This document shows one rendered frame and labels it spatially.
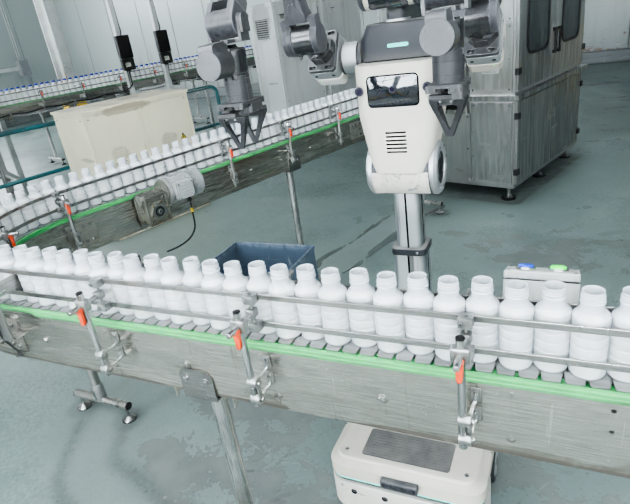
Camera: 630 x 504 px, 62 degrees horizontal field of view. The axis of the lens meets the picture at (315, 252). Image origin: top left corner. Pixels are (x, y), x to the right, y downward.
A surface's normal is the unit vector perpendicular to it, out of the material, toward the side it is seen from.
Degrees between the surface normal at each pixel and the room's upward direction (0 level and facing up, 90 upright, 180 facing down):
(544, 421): 90
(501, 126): 90
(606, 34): 90
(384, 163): 90
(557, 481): 0
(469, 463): 0
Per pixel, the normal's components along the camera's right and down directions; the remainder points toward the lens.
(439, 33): -0.39, 0.40
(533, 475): -0.14, -0.90
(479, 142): -0.66, 0.38
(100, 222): 0.74, 0.18
